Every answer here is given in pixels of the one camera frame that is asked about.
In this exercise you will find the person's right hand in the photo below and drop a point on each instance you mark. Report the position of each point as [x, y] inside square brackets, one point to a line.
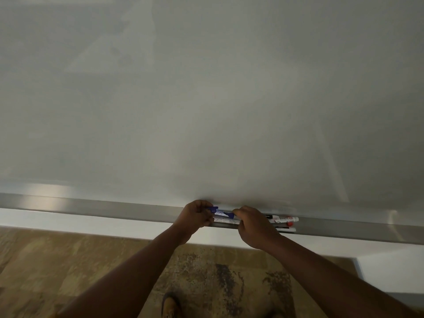
[256, 230]

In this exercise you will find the person's left hand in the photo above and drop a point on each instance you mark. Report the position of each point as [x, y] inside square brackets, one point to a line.
[188, 220]

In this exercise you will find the person's right fingers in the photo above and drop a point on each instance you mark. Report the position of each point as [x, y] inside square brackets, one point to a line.
[241, 215]

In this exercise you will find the person's left fingers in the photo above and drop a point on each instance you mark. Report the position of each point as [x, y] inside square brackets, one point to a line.
[206, 211]

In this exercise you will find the blue whiteboard marker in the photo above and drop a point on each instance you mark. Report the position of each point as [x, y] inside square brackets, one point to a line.
[222, 213]

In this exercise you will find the person's right forearm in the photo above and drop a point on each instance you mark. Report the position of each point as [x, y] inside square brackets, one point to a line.
[331, 281]

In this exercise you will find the person's left forearm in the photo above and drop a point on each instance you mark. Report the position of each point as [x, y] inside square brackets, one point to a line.
[132, 278]

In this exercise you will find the black whiteboard marker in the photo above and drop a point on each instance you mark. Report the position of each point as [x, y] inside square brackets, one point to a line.
[271, 216]

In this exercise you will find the white marker with red cap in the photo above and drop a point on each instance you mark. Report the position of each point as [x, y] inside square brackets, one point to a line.
[285, 220]

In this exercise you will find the black capped white marker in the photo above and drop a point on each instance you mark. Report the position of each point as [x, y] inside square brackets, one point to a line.
[287, 229]

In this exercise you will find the red whiteboard marker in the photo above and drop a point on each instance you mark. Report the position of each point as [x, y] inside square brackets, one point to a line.
[289, 224]

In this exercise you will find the person's brown shoe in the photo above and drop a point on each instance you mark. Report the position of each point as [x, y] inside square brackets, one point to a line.
[171, 306]

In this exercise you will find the metal marker tray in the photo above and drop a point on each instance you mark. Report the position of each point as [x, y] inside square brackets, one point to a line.
[99, 206]

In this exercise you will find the white whiteboard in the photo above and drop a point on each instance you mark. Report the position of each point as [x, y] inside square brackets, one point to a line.
[212, 95]

